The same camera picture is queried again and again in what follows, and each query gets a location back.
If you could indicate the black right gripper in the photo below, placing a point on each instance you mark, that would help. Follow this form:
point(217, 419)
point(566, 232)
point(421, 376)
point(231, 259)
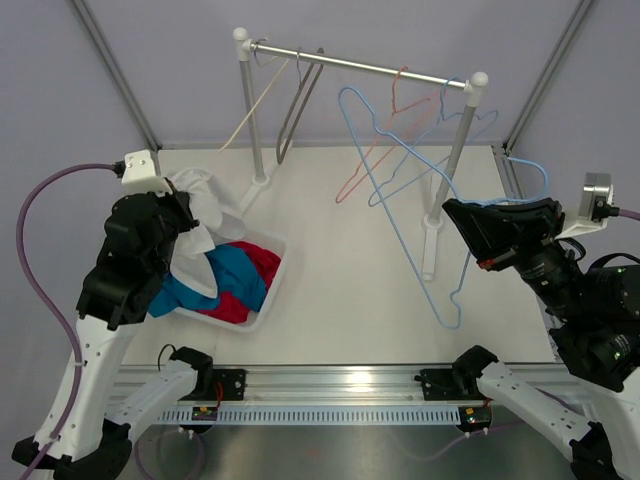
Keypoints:
point(507, 231)

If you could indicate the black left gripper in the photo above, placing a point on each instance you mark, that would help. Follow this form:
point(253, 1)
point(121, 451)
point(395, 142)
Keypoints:
point(179, 201)

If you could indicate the white t shirt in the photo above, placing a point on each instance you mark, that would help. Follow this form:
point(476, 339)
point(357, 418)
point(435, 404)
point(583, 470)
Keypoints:
point(218, 216)

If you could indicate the blue t shirt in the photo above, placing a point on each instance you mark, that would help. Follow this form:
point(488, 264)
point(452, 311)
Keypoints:
point(173, 295)

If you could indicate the red t shirt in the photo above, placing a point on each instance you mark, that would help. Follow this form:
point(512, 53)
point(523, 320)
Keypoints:
point(244, 273)

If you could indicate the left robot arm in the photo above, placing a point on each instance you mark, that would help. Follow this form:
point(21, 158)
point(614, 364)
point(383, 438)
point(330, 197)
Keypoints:
point(81, 437)

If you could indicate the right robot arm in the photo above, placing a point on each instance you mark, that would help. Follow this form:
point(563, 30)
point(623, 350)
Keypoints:
point(597, 338)

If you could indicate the grey empty hanger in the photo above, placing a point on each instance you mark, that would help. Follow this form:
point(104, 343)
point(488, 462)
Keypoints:
point(307, 82)

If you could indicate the cream empty hanger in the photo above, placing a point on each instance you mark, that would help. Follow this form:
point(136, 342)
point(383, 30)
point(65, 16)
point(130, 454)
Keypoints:
point(251, 101)

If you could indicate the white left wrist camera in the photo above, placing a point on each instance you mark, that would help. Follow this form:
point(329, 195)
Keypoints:
point(139, 173)

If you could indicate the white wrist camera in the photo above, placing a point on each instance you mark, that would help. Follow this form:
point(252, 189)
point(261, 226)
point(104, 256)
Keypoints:
point(595, 207)
point(139, 173)

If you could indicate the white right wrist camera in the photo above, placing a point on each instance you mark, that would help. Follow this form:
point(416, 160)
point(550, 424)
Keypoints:
point(595, 207)

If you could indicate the aluminium rail frame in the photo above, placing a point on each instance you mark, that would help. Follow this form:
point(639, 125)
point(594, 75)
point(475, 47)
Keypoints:
point(308, 385)

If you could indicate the white slotted cable duct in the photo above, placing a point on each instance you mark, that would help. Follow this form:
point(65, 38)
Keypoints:
point(327, 415)

